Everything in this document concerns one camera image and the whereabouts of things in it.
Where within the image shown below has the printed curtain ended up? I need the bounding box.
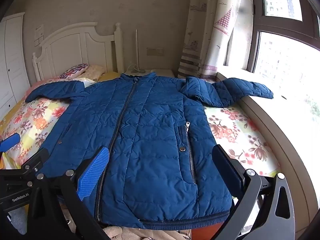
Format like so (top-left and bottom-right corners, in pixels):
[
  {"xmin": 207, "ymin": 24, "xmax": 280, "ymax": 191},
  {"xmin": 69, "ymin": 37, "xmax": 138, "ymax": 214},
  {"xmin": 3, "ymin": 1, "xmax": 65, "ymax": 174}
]
[{"xmin": 177, "ymin": 0, "xmax": 255, "ymax": 83}]

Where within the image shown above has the beige floral pillow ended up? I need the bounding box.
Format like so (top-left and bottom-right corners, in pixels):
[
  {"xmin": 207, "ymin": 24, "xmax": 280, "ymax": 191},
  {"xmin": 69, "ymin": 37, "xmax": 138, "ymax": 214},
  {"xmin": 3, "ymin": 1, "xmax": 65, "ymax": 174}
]
[{"xmin": 82, "ymin": 65, "xmax": 106, "ymax": 82}]

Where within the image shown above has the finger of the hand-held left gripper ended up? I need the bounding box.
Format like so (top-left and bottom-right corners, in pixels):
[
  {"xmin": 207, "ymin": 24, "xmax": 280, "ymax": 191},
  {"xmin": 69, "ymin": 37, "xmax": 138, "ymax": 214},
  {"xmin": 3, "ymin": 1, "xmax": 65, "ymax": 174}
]
[
  {"xmin": 0, "ymin": 148, "xmax": 49, "ymax": 180},
  {"xmin": 0, "ymin": 133, "xmax": 21, "ymax": 153}
]

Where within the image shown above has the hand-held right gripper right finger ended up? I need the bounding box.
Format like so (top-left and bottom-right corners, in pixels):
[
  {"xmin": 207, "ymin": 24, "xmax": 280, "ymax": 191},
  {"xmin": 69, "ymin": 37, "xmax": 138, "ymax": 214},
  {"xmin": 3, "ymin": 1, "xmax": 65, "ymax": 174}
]
[{"xmin": 212, "ymin": 144, "xmax": 292, "ymax": 240}]

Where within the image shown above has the blue quilted jacket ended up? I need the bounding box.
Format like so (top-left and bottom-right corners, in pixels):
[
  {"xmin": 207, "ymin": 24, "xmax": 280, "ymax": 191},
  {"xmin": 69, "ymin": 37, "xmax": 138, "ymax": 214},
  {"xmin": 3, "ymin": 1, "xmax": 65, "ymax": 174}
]
[{"xmin": 25, "ymin": 72, "xmax": 274, "ymax": 231}]

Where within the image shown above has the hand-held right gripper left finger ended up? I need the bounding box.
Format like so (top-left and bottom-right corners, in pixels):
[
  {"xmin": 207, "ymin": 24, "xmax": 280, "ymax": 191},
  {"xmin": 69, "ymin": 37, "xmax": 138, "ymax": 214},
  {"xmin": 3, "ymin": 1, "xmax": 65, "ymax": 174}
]
[{"xmin": 28, "ymin": 146, "xmax": 110, "ymax": 240}]

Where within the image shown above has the purple patterned pillow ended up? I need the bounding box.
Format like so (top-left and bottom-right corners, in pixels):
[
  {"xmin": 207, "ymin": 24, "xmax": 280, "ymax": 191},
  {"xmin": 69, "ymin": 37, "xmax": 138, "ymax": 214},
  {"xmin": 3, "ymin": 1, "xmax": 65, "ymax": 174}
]
[{"xmin": 59, "ymin": 63, "xmax": 89, "ymax": 79}]

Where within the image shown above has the beige window sill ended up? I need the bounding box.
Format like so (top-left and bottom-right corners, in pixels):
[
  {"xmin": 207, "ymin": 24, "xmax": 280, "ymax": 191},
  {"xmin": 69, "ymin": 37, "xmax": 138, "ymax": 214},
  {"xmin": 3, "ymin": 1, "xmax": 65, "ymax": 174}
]
[{"xmin": 216, "ymin": 71, "xmax": 320, "ymax": 230}]

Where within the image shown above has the white wardrobe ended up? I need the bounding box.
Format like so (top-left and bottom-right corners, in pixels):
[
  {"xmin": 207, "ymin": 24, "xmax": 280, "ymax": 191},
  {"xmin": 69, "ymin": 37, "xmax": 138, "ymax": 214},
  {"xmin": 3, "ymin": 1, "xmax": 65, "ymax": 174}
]
[{"xmin": 0, "ymin": 12, "xmax": 32, "ymax": 120}]

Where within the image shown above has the orange object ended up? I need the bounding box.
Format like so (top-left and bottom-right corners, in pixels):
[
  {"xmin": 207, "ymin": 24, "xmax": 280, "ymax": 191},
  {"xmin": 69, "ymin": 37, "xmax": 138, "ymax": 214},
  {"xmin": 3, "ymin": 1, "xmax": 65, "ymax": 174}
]
[{"xmin": 191, "ymin": 226, "xmax": 221, "ymax": 240}]

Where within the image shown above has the paper wall note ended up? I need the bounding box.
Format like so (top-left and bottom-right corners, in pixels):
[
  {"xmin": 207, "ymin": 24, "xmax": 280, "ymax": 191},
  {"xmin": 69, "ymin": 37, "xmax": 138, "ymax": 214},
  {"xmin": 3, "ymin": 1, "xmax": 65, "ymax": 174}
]
[{"xmin": 34, "ymin": 24, "xmax": 45, "ymax": 47}]

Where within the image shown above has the dark framed window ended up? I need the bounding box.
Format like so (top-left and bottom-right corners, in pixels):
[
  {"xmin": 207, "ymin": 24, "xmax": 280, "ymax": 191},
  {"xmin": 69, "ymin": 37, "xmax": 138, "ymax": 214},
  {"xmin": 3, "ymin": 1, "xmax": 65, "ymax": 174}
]
[{"xmin": 246, "ymin": 0, "xmax": 320, "ymax": 130}]

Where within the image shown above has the beige plush cloth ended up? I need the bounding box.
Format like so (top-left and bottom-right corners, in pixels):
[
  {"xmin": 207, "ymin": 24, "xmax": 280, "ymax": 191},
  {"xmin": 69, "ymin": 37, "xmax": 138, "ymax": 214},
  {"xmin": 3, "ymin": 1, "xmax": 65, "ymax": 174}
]
[{"xmin": 57, "ymin": 226, "xmax": 192, "ymax": 240}]

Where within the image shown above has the floral bed quilt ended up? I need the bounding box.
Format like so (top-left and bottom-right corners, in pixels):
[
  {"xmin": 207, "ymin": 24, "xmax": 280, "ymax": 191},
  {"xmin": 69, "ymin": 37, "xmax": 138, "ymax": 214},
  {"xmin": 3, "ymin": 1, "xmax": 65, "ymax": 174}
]
[{"xmin": 0, "ymin": 90, "xmax": 282, "ymax": 178}]

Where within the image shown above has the white bed headboard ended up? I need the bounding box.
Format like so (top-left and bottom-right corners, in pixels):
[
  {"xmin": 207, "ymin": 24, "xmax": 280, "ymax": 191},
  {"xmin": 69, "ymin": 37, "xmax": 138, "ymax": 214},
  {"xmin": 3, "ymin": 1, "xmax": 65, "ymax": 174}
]
[{"xmin": 32, "ymin": 22, "xmax": 125, "ymax": 82}]

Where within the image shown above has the white nightstand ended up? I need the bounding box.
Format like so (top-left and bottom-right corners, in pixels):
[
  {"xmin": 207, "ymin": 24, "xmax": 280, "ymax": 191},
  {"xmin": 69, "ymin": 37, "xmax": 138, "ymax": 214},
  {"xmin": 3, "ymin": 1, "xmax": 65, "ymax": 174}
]
[{"xmin": 144, "ymin": 69, "xmax": 174, "ymax": 78}]

